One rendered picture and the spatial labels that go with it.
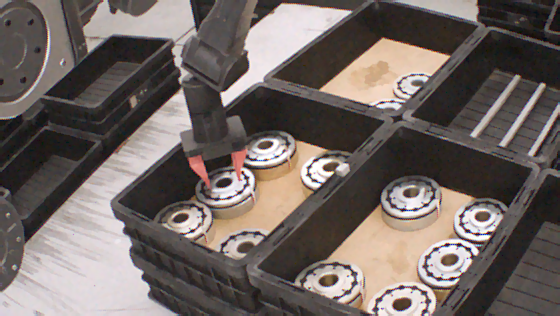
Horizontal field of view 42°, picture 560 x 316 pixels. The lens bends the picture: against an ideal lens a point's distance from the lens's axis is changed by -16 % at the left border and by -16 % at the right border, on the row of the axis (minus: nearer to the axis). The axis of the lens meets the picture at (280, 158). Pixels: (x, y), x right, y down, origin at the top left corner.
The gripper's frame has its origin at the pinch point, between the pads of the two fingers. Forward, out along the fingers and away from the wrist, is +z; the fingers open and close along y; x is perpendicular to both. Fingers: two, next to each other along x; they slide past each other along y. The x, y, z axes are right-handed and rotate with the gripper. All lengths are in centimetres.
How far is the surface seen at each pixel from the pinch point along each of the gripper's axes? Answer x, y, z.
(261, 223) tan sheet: 8.4, -3.8, 4.5
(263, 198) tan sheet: 2.2, -5.6, 4.3
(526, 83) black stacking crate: -9, -65, 4
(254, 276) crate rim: 31.5, 0.8, -4.7
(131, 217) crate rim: 11.1, 16.2, -5.2
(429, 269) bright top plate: 34.4, -23.6, 2.0
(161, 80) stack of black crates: -113, 6, 35
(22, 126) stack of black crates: -117, 58, 36
